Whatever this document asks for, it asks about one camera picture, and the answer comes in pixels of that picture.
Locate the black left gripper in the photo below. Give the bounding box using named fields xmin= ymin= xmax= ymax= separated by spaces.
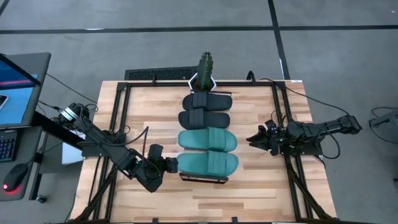
xmin=152 ymin=157 xmax=178 ymax=178

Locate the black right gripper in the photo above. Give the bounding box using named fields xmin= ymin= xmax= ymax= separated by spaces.
xmin=247 ymin=128 xmax=289 ymax=156

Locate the teal slide sandal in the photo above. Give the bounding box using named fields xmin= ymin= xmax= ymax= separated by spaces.
xmin=177 ymin=151 xmax=239 ymax=178
xmin=177 ymin=126 xmax=238 ymax=153

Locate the black slide sandal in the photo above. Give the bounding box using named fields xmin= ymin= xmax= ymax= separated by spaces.
xmin=182 ymin=91 xmax=233 ymax=111
xmin=178 ymin=108 xmax=231 ymax=130

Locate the white plant pot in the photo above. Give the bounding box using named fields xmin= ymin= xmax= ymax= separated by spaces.
xmin=187 ymin=72 xmax=218 ymax=93

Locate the green cactus plant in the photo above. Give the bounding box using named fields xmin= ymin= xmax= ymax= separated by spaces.
xmin=196 ymin=50 xmax=215 ymax=91

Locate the black perforated floor grille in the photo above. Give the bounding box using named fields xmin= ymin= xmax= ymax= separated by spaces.
xmin=124 ymin=65 xmax=198 ymax=81

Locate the white box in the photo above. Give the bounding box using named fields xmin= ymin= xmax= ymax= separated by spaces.
xmin=61 ymin=136 xmax=85 ymax=166

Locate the grey floor box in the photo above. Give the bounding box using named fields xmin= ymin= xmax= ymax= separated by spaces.
xmin=371 ymin=108 xmax=398 ymax=144

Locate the black diagonal support bar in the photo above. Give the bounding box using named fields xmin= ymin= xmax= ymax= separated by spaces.
xmin=30 ymin=111 xmax=85 ymax=151

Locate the grey desk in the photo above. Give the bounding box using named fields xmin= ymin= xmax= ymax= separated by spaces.
xmin=0 ymin=126 xmax=44 ymax=203

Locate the black computer mouse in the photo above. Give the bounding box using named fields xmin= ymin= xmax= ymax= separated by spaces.
xmin=2 ymin=163 xmax=29 ymax=193

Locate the computer monitor with blue screen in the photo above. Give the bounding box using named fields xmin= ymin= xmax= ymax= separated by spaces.
xmin=0 ymin=52 xmax=52 ymax=130

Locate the black keyboard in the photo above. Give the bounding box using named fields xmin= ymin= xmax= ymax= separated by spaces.
xmin=0 ymin=129 xmax=19 ymax=164

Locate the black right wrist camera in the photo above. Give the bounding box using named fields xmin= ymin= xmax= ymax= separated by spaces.
xmin=266 ymin=119 xmax=280 ymax=132

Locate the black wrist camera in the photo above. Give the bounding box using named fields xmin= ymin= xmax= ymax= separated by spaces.
xmin=266 ymin=119 xmax=280 ymax=132
xmin=148 ymin=143 xmax=164 ymax=159

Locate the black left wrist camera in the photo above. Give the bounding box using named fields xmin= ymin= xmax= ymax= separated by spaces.
xmin=148 ymin=143 xmax=164 ymax=159

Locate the wooden shelf with black frame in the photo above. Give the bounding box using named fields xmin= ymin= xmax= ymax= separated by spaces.
xmin=178 ymin=90 xmax=233 ymax=185

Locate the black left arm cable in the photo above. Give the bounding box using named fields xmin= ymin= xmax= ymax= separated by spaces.
xmin=102 ymin=126 xmax=150 ymax=147

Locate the long black cable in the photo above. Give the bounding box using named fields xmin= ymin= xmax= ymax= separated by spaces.
xmin=247 ymin=70 xmax=351 ymax=118

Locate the black right arm cable loop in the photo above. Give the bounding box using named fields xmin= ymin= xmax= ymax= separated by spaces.
xmin=315 ymin=132 xmax=342 ymax=160

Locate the black metal table frame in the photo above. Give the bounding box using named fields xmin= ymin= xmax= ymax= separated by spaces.
xmin=73 ymin=79 xmax=335 ymax=223

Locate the black floor cable loop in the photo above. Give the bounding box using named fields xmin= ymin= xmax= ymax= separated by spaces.
xmin=368 ymin=106 xmax=398 ymax=144

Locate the thin black floor cable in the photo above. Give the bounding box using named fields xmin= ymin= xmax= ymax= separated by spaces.
xmin=45 ymin=73 xmax=98 ymax=104

